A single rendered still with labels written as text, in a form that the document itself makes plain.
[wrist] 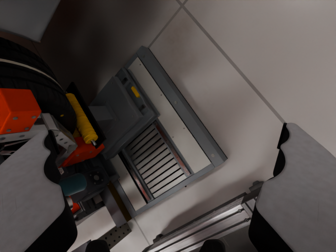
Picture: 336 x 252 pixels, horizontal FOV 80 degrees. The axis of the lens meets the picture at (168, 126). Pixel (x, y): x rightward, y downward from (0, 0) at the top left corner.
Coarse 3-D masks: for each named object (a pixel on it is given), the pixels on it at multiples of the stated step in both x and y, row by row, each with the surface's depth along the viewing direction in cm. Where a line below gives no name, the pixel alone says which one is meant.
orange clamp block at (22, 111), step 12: (0, 96) 46; (12, 96) 48; (24, 96) 50; (0, 108) 47; (12, 108) 46; (24, 108) 48; (36, 108) 50; (0, 120) 48; (12, 120) 47; (24, 120) 50; (0, 132) 49; (12, 132) 51
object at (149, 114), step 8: (120, 72) 123; (128, 72) 122; (120, 80) 121; (128, 80) 118; (136, 80) 124; (128, 88) 122; (136, 88) 117; (136, 96) 115; (144, 96) 118; (136, 104) 120; (144, 104) 114; (152, 104) 120; (144, 112) 116; (152, 112) 114; (144, 120) 118; (152, 120) 119; (136, 128) 122; (144, 128) 124; (128, 136) 126; (120, 144) 130; (112, 152) 131
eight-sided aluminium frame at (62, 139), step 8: (40, 120) 60; (48, 120) 61; (56, 120) 68; (32, 128) 56; (40, 128) 58; (48, 128) 59; (56, 128) 62; (64, 128) 74; (0, 136) 50; (8, 136) 52; (16, 136) 54; (24, 136) 56; (32, 136) 58; (56, 136) 66; (64, 136) 69; (72, 136) 81; (64, 144) 74; (72, 144) 79; (64, 152) 81; (56, 160) 84; (64, 160) 88
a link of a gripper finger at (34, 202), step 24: (24, 144) 10; (48, 144) 11; (0, 168) 8; (24, 168) 8; (48, 168) 9; (0, 192) 7; (24, 192) 7; (48, 192) 7; (0, 216) 6; (24, 216) 6; (48, 216) 6; (72, 216) 8; (0, 240) 6; (24, 240) 6; (48, 240) 6; (72, 240) 7
